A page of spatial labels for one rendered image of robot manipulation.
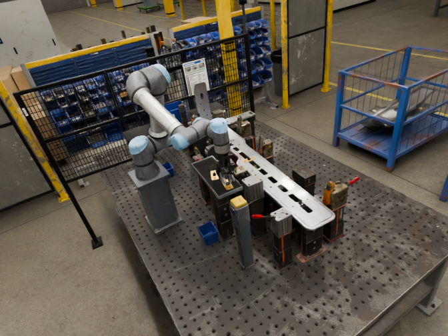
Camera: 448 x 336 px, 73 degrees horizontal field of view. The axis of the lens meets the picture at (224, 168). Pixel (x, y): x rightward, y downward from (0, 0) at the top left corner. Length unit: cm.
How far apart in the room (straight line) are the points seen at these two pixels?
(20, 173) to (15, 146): 32
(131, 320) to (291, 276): 137
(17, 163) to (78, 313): 183
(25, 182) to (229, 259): 282
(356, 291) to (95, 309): 196
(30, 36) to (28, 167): 489
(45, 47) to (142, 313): 692
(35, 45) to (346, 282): 788
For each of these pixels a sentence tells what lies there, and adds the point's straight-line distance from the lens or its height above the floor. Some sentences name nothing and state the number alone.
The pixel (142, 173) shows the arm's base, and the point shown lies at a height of 114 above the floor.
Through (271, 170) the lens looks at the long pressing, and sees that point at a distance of 191.
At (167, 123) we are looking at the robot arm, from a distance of 139.
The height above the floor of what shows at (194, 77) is 130.
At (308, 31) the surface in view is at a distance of 516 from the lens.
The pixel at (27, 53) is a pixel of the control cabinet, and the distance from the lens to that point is 847.
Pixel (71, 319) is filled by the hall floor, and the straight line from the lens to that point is 287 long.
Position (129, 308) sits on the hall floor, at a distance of 269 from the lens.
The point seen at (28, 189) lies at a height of 28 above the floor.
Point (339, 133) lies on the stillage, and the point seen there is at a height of 19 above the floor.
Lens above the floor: 211
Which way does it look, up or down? 34 degrees down
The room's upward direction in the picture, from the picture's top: 9 degrees counter-clockwise
